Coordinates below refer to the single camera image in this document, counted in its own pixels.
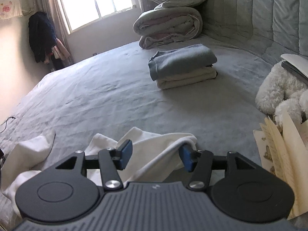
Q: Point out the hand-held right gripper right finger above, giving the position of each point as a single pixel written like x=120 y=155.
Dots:
x=185 y=157

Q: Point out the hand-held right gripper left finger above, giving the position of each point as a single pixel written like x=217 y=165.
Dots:
x=126 y=154

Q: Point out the white t-shirt with orange print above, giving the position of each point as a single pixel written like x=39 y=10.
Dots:
x=151 y=154

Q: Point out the folded cream garment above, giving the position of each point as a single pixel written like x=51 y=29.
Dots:
x=187 y=78

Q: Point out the open picture book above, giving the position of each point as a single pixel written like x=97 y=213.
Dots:
x=284 y=154

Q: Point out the folded grey sweater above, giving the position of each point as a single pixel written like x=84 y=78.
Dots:
x=180 y=59

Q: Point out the white plush toy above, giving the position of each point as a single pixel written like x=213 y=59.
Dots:
x=276 y=91

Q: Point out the hanging pink garment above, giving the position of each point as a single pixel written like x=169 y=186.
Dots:
x=61 y=50

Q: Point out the rolled grey pink comforter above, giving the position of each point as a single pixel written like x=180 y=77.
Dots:
x=168 y=24

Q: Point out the dark notebook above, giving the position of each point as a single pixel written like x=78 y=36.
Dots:
x=292 y=69

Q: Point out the hanging dark jacket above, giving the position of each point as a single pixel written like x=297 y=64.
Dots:
x=41 y=36

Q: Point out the white notebook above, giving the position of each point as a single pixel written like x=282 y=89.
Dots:
x=297 y=61

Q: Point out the window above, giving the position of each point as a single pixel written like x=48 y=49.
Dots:
x=96 y=2

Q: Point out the pale grey pillow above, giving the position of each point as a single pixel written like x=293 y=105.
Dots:
x=185 y=1

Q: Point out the grey padded headboard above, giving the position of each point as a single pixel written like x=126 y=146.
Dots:
x=252 y=12

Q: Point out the printed wall cloth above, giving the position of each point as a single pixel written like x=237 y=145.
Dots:
x=9 y=7

